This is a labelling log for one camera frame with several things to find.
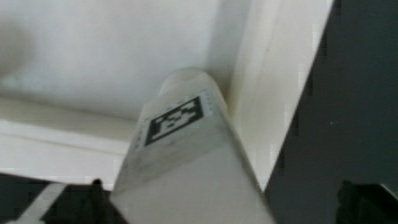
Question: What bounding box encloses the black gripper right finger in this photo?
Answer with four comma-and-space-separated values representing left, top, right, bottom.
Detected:
335, 181, 398, 224

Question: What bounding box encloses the white square tabletop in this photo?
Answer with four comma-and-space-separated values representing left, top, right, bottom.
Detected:
0, 0, 335, 183

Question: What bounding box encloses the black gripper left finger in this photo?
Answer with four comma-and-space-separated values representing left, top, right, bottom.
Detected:
9, 178, 120, 224

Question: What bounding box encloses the white table leg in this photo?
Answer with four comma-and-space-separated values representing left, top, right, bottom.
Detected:
110, 68, 277, 224

